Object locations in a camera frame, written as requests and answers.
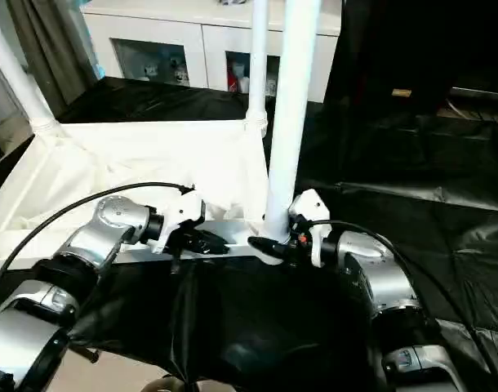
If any white plastic table top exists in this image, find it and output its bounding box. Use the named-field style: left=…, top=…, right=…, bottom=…
left=0, top=118, right=290, bottom=274

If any white plastic table leg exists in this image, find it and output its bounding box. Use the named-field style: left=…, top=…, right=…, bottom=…
left=262, top=0, right=322, bottom=247
left=0, top=7, right=65, bottom=139
left=243, top=0, right=271, bottom=132

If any black plastic mat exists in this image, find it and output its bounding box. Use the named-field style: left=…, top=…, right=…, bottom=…
left=0, top=75, right=498, bottom=392

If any black stand leg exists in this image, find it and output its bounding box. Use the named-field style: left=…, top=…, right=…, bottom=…
left=74, top=345, right=102, bottom=363

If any light blue patterned strip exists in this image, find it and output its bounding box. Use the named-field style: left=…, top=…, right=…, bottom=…
left=91, top=51, right=108, bottom=79

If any white glass-door cabinet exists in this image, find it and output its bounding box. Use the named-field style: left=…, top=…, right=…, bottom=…
left=80, top=0, right=343, bottom=104

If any black box with yellow label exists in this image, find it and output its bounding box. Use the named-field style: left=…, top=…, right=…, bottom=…
left=323, top=0, right=451, bottom=116

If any grey-brown curtain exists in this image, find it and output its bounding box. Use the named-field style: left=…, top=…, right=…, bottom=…
left=7, top=0, right=100, bottom=118

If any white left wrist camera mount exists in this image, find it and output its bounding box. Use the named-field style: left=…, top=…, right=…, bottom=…
left=148, top=189, right=208, bottom=255

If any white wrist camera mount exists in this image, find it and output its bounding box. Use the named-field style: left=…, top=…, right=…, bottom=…
left=148, top=189, right=208, bottom=255
left=288, top=188, right=336, bottom=270

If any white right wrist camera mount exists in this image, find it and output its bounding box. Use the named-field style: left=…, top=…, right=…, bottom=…
left=288, top=188, right=336, bottom=270

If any dark metal rail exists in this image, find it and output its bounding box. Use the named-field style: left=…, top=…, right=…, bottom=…
left=446, top=85, right=498, bottom=100

